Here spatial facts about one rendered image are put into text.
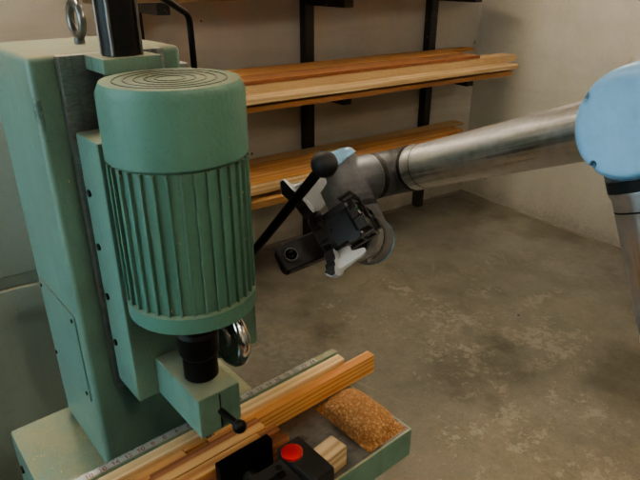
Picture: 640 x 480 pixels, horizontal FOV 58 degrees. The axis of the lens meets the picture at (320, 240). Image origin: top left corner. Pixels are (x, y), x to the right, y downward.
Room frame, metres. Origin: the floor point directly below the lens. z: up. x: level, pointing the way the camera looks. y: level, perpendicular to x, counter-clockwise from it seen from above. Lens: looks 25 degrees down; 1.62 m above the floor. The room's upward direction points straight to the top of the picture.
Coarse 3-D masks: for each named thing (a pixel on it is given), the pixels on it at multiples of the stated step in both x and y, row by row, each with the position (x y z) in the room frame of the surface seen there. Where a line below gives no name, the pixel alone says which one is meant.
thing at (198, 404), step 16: (176, 352) 0.76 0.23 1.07; (160, 368) 0.73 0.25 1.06; (176, 368) 0.72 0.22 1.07; (160, 384) 0.74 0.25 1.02; (176, 384) 0.69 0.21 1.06; (192, 384) 0.68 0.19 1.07; (208, 384) 0.68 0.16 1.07; (224, 384) 0.68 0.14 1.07; (176, 400) 0.70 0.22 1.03; (192, 400) 0.66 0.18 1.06; (208, 400) 0.65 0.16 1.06; (224, 400) 0.67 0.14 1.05; (192, 416) 0.66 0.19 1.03; (208, 416) 0.65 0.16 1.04; (240, 416) 0.69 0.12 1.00; (208, 432) 0.65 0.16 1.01
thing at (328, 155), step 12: (312, 156) 0.71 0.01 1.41; (324, 156) 0.69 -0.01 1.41; (312, 168) 0.70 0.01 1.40; (324, 168) 0.69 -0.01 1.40; (336, 168) 0.70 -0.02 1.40; (312, 180) 0.72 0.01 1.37; (300, 192) 0.73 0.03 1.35; (288, 204) 0.75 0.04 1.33; (276, 216) 0.78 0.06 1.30; (276, 228) 0.78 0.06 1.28; (264, 240) 0.81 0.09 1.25
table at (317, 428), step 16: (304, 416) 0.80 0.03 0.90; (320, 416) 0.80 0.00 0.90; (288, 432) 0.76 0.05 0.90; (304, 432) 0.76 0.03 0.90; (320, 432) 0.76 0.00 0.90; (336, 432) 0.76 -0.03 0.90; (400, 432) 0.76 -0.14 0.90; (352, 448) 0.73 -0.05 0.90; (384, 448) 0.73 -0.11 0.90; (400, 448) 0.76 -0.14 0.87; (352, 464) 0.69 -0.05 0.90; (368, 464) 0.71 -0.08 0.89; (384, 464) 0.73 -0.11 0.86
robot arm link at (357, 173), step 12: (336, 156) 1.03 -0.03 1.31; (348, 156) 1.03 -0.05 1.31; (360, 156) 1.07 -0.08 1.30; (372, 156) 1.07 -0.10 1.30; (348, 168) 1.02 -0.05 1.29; (360, 168) 1.03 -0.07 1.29; (372, 168) 1.04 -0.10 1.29; (336, 180) 1.00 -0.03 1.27; (348, 180) 1.00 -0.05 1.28; (360, 180) 1.01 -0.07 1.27; (372, 180) 1.03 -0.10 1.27; (384, 180) 1.05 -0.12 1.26; (324, 192) 1.01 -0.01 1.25; (336, 192) 0.99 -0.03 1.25; (360, 192) 0.99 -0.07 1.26; (372, 192) 1.02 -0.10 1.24; (336, 204) 0.98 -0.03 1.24
